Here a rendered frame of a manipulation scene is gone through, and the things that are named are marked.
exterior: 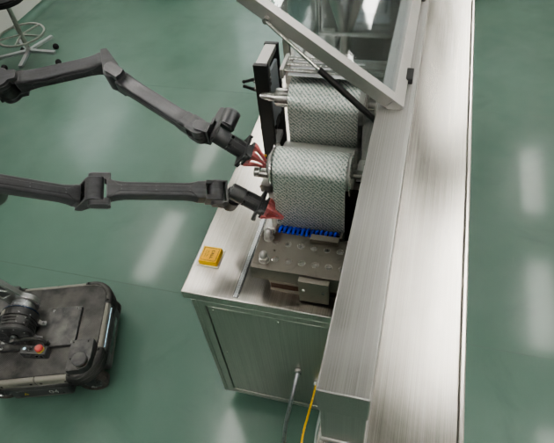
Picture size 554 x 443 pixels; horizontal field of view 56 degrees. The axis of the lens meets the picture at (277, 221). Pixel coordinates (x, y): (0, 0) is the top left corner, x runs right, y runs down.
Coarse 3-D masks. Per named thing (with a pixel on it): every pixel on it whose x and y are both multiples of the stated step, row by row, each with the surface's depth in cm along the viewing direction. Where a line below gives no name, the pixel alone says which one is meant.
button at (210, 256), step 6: (204, 246) 192; (204, 252) 190; (210, 252) 190; (216, 252) 190; (204, 258) 188; (210, 258) 188; (216, 258) 188; (204, 264) 189; (210, 264) 188; (216, 264) 188
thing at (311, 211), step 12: (276, 192) 171; (288, 192) 169; (300, 192) 168; (276, 204) 175; (288, 204) 173; (300, 204) 172; (312, 204) 170; (324, 204) 169; (336, 204) 167; (288, 216) 178; (300, 216) 176; (312, 216) 175; (324, 216) 173; (336, 216) 172; (312, 228) 179; (324, 228) 178; (336, 228) 176
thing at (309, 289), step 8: (304, 280) 167; (312, 280) 166; (320, 280) 166; (304, 288) 169; (312, 288) 168; (320, 288) 167; (328, 288) 165; (304, 296) 172; (312, 296) 171; (320, 296) 170; (328, 296) 169; (328, 304) 172
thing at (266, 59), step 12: (264, 48) 183; (276, 48) 185; (264, 60) 178; (276, 60) 188; (264, 72) 177; (276, 72) 190; (264, 84) 181; (276, 84) 192; (264, 108) 188; (276, 108) 197; (264, 120) 193; (276, 120) 199; (264, 132) 197; (276, 132) 209; (264, 144) 202
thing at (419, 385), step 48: (432, 0) 195; (432, 48) 173; (432, 96) 156; (432, 144) 142; (432, 192) 130; (432, 240) 120; (432, 288) 112; (384, 336) 105; (432, 336) 104; (384, 384) 98; (432, 384) 98; (384, 432) 93; (432, 432) 92
